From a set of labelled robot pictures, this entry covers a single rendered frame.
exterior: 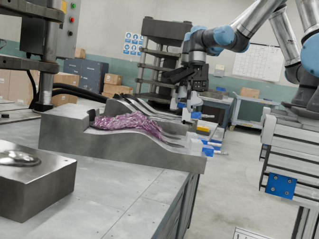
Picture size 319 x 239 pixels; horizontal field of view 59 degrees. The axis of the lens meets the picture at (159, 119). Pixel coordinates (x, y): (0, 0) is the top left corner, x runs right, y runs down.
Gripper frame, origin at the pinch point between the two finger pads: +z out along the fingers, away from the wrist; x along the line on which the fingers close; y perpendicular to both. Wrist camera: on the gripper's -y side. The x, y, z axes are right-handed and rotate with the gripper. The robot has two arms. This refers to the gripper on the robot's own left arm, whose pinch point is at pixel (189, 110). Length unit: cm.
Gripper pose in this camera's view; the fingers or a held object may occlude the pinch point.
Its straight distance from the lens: 119.9
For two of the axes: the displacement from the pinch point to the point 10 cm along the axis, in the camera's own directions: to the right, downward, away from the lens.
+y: 9.6, 0.6, -2.6
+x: 2.6, 0.3, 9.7
